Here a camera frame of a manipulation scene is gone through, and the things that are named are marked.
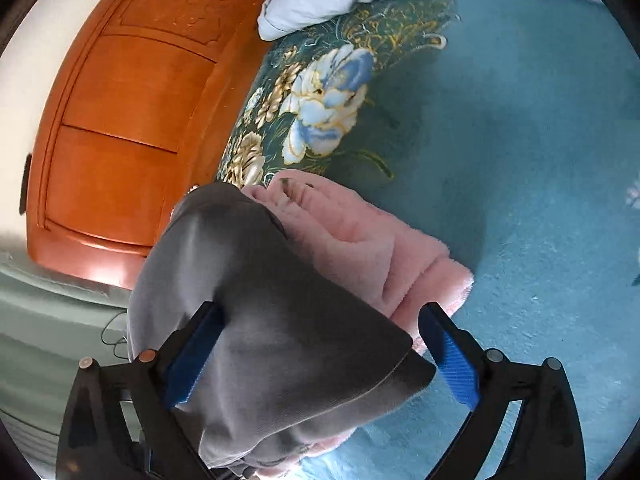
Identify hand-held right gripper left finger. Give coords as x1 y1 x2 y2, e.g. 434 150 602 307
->
56 301 228 480

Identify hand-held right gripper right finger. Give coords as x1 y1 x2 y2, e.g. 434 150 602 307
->
419 302 587 480

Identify grey sweatpants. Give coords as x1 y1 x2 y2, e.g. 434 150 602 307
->
126 182 438 473

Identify pink folded fleece garment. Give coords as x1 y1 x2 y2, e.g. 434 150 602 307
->
241 170 475 473

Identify teal floral blanket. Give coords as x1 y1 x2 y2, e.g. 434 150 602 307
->
216 0 640 480

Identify wooden headboard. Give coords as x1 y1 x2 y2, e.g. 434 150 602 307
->
26 0 311 291

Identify thin dark cable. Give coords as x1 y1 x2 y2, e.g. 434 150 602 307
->
100 310 132 358

